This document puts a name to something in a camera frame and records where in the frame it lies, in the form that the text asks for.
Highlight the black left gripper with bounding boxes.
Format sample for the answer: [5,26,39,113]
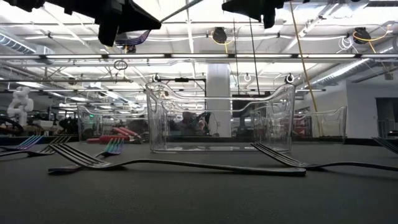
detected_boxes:
[65,0,162,47]

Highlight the silver fork, right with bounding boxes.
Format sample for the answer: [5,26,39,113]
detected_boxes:
[250,142,398,172]

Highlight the black table mat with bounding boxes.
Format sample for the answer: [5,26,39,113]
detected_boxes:
[0,141,398,224]

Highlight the silver air duct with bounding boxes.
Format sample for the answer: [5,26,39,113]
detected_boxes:
[306,57,398,90]
[0,30,55,63]

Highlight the black metal fork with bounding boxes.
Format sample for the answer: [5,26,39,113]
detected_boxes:
[0,134,72,158]

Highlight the clear plastic bin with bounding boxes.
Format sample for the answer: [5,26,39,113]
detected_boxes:
[76,104,150,144]
[145,81,296,154]
[292,105,348,144]

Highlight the red storage bins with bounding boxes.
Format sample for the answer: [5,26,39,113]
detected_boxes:
[294,116,312,138]

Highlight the black hanging cable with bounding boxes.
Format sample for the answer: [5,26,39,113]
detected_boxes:
[232,9,240,94]
[248,12,261,94]

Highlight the yellow hanging cable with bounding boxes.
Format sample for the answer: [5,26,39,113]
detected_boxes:
[289,0,323,138]

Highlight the white building column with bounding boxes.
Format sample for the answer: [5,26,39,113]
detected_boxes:
[206,63,231,138]

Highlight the long silver fork, centre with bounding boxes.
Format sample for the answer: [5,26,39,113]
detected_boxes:
[47,142,308,177]

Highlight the white robot figure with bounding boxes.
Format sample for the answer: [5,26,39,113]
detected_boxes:
[6,86,34,128]

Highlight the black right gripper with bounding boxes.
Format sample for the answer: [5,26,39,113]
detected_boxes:
[222,0,285,29]

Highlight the iridescent rainbow fork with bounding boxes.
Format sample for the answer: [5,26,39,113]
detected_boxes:
[114,29,152,47]
[47,136,126,175]
[0,134,45,152]
[371,136,398,156]

